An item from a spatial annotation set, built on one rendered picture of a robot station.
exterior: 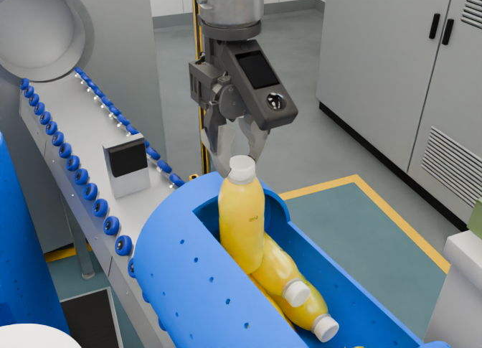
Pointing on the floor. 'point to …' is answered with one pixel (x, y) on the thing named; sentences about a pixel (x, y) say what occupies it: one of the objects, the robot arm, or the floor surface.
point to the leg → (77, 240)
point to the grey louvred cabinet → (409, 85)
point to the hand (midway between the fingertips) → (241, 166)
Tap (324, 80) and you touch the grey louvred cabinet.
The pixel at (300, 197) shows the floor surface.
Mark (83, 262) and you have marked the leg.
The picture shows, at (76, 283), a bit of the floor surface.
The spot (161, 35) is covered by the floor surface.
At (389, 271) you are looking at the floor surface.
